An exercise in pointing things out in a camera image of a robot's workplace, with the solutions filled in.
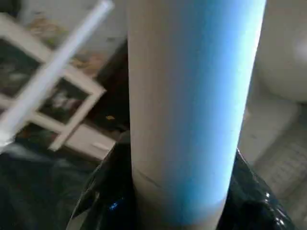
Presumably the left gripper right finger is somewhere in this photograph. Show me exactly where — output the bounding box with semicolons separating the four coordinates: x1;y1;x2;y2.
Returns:
218;149;299;230

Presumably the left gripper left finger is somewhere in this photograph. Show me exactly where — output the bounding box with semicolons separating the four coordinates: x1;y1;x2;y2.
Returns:
66;132;141;230

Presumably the white plastic table leg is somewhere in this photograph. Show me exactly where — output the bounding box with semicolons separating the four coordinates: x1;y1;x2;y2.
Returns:
0;0;116;147
127;0;267;229

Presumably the white drawer unit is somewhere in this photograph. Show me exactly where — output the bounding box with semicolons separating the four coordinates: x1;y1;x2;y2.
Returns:
64;122;126;161

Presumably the black mat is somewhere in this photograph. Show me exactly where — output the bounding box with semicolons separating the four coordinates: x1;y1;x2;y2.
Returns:
0;139;104;230

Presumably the white glass-door cabinet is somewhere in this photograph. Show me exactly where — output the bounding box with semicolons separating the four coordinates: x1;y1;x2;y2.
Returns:
0;13;107;152

